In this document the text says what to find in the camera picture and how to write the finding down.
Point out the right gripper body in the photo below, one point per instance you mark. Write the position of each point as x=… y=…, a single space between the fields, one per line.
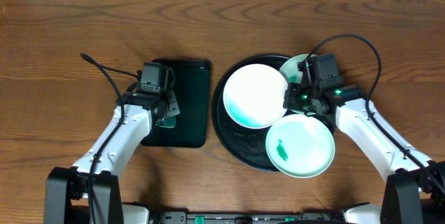
x=303 y=98

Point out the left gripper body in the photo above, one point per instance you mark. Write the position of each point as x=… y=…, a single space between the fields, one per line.
x=167 y=109

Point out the green sponge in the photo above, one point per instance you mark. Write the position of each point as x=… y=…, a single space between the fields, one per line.
x=168 y=123

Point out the light green plate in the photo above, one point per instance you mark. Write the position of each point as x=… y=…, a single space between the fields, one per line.
x=290 y=72
x=300 y=146

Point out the white plate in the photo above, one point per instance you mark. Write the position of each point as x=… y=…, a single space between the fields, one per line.
x=253 y=96

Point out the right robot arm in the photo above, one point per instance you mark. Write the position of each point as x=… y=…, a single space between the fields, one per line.
x=414 y=183

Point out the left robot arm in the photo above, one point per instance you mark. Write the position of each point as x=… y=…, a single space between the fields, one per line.
x=89 y=191

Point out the black rectangular tray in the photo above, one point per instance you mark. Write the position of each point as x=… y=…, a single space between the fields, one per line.
x=191 y=91

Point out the round black tray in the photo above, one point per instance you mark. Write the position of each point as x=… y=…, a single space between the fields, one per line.
x=248 y=145

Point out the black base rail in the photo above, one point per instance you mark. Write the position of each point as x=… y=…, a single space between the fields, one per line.
x=181 y=217

